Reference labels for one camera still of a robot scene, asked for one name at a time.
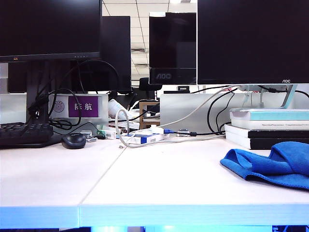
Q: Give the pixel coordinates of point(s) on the blue microfibre rag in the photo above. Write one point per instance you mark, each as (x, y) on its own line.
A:
(277, 167)

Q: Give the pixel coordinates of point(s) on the small wooden shelf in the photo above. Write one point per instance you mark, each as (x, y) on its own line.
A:
(142, 113)

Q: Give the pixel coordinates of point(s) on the white video adapter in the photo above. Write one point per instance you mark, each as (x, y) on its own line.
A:
(157, 129)

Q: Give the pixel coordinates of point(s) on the blue and white cardboard box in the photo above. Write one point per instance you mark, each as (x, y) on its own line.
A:
(147, 139)

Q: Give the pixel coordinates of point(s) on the small grey round device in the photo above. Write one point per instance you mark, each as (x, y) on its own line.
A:
(184, 131)

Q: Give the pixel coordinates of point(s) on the black office chair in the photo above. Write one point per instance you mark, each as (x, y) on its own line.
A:
(146, 83)

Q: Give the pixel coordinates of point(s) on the grey desk partition panel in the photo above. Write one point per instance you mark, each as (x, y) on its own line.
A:
(12, 108)
(188, 111)

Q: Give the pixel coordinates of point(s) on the white printed container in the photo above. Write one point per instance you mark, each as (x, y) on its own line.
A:
(116, 108)

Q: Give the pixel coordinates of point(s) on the green and white small box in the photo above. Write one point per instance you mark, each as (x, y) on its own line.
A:
(107, 134)

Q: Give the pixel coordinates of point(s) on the silver USB stick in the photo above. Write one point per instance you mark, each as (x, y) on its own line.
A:
(90, 139)

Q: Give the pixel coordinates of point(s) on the purple acrylic name sign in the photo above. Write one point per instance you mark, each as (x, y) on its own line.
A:
(83, 106)

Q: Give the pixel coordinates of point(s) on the small AOC background monitor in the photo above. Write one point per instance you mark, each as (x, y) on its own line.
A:
(172, 43)

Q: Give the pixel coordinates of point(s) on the black background monitor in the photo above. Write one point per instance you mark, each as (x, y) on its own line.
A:
(116, 48)

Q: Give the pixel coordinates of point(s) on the black computer mouse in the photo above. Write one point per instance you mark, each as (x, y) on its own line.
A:
(73, 140)

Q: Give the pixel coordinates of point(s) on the black and white book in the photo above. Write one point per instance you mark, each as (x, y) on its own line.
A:
(260, 143)
(277, 133)

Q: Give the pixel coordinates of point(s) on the white book with black title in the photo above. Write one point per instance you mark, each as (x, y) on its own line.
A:
(265, 125)

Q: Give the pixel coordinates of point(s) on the teal and white book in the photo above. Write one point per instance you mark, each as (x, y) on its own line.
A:
(277, 114)

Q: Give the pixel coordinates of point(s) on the large AOC monitor silver stand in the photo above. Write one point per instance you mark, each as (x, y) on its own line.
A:
(253, 41)

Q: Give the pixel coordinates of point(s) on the black computer keyboard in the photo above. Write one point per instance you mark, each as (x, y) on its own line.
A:
(24, 135)

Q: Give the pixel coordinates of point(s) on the black monitor with black stand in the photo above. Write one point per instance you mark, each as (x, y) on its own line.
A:
(48, 26)

